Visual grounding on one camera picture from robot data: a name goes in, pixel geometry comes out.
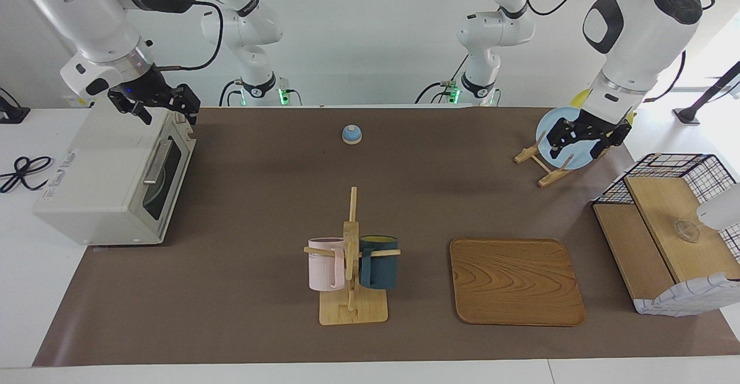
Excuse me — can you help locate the cream toaster oven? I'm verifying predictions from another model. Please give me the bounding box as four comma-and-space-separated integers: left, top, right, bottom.
32, 105, 197, 247

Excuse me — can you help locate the light blue plate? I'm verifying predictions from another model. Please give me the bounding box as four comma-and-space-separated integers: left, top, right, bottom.
535, 106, 602, 171

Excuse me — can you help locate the yellow plate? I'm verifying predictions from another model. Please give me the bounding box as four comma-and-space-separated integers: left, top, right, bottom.
576, 88, 637, 125

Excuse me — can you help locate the wooden plate rack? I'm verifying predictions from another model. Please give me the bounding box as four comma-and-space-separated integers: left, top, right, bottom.
514, 130, 608, 189

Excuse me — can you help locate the wooden step shelf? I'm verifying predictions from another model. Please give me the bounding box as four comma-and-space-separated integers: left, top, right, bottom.
593, 176, 740, 301

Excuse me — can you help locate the brown table mat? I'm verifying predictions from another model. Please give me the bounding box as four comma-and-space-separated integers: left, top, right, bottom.
32, 106, 740, 367

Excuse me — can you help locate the small clear glass dish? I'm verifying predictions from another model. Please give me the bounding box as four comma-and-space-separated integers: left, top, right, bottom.
674, 219, 701, 243

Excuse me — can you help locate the black stand with long pole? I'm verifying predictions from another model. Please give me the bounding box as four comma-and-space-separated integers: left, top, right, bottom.
672, 60, 740, 125

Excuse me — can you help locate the small black stand base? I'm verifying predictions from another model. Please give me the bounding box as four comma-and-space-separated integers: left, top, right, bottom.
0, 87, 31, 124

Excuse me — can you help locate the white rounded device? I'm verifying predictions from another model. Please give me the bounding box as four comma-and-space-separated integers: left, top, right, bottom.
696, 183, 740, 231

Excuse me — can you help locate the wooden serving tray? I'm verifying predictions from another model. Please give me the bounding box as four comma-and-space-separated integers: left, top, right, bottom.
449, 238, 586, 327

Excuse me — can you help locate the pink mug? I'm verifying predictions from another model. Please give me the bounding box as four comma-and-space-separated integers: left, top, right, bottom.
307, 237, 346, 292

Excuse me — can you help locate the dark teal mug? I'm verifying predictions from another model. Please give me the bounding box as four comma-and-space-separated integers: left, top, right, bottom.
358, 235, 399, 290

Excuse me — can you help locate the wooden mug tree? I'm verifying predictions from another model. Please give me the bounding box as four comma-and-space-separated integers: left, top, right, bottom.
304, 186, 401, 326

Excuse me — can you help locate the black right base cable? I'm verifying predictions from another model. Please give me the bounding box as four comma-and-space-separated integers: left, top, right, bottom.
219, 79, 243, 107

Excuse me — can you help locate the black base cable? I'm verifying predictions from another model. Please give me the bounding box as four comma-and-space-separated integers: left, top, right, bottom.
219, 79, 243, 107
413, 54, 470, 104

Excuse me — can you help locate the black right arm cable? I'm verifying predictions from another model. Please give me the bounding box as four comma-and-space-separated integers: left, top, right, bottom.
155, 0, 225, 72

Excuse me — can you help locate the coiled black cable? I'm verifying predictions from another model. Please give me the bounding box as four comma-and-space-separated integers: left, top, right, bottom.
0, 156, 54, 194

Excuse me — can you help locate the black left base cable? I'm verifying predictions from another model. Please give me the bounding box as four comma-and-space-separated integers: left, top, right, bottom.
413, 54, 470, 104

